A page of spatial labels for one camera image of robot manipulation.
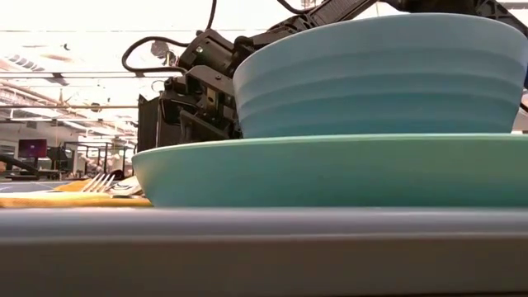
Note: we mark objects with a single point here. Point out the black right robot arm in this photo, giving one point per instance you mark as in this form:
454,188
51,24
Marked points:
330,10

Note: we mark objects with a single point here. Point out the dark hanging ceiling fixture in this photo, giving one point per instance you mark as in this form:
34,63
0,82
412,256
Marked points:
160,48

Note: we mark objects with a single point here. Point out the purple-lit monitor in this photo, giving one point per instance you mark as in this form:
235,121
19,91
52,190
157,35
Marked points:
33,148

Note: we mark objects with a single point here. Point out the teal plate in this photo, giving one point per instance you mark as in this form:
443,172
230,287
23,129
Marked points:
330,173

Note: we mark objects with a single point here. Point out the blue plastic tray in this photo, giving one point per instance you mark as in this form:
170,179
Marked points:
264,247

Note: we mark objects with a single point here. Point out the grey horizontal rail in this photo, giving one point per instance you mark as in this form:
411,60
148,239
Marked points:
41,75

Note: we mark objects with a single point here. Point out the distant black frame workstation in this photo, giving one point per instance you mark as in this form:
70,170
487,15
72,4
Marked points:
55,153

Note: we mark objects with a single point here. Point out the yellow cloth napkin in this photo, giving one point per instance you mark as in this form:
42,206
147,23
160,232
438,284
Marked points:
62,201

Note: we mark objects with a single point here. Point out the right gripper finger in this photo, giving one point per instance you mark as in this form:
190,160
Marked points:
198,130

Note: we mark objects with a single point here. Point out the black rectangular panel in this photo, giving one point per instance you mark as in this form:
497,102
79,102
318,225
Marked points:
146,123

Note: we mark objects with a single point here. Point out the blue ribbed bowl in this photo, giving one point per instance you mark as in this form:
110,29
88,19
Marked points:
371,74

